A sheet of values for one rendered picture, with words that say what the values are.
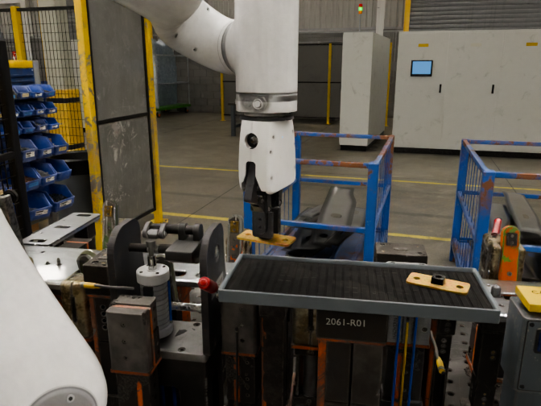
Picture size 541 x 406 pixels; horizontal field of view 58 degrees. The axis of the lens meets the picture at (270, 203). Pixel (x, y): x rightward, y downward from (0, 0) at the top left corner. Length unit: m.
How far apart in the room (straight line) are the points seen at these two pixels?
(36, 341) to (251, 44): 0.41
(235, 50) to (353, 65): 8.11
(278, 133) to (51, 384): 0.39
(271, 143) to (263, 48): 0.12
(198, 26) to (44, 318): 0.42
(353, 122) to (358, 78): 0.76
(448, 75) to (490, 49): 0.72
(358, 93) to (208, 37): 8.08
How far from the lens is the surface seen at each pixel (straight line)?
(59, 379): 0.51
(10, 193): 1.13
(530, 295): 0.77
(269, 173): 0.65
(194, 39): 0.70
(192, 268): 1.18
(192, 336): 0.98
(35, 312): 0.51
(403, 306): 0.67
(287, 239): 0.72
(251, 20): 0.65
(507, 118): 8.88
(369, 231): 2.85
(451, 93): 8.75
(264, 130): 0.64
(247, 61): 0.65
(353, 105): 8.78
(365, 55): 8.73
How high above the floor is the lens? 1.46
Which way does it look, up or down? 16 degrees down
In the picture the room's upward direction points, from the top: straight up
